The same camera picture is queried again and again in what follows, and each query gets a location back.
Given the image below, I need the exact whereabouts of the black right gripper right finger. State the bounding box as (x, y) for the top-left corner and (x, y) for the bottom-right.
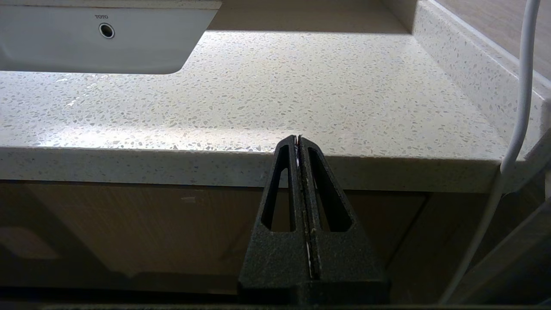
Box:
(299, 135), (390, 282)

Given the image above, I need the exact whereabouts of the wooden vanity cabinet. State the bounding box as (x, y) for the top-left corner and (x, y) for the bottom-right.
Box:
(0, 180), (431, 295)

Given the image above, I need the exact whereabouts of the white ceramic sink basin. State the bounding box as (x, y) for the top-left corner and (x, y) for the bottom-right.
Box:
(0, 1), (223, 75)

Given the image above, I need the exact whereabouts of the white cable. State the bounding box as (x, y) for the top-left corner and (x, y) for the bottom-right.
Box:
(438, 0), (541, 304)

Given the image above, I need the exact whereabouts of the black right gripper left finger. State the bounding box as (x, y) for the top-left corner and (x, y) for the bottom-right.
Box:
(238, 135), (312, 282)

